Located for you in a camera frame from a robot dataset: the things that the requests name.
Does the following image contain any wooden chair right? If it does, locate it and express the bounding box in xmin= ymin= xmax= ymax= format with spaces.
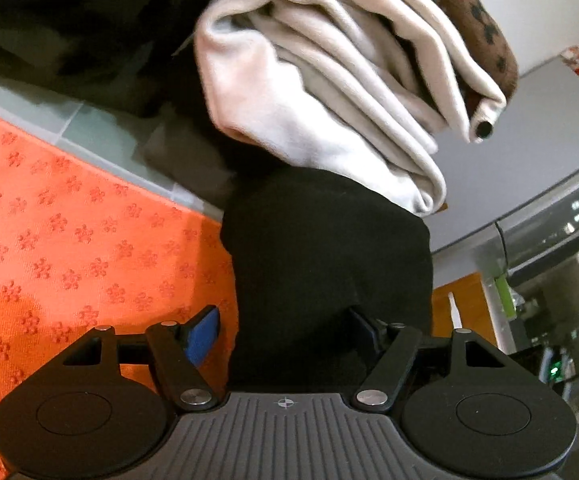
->
xmin=431 ymin=273 xmax=497 ymax=347

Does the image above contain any black garment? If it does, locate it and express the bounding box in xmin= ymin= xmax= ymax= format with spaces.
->
xmin=221 ymin=165 xmax=433 ymax=393

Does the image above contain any white folded garment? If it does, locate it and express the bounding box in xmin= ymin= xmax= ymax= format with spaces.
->
xmin=194 ymin=0 xmax=507 ymax=217

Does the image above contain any orange patterned table cloth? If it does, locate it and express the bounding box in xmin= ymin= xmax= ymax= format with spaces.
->
xmin=0 ymin=119 xmax=237 ymax=479

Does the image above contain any brown patterned garment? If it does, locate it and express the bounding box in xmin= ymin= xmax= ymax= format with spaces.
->
xmin=433 ymin=0 xmax=518 ymax=101

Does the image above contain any dark clothes pile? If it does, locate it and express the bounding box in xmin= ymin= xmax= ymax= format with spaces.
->
xmin=0 ymin=0 xmax=278 ymax=207

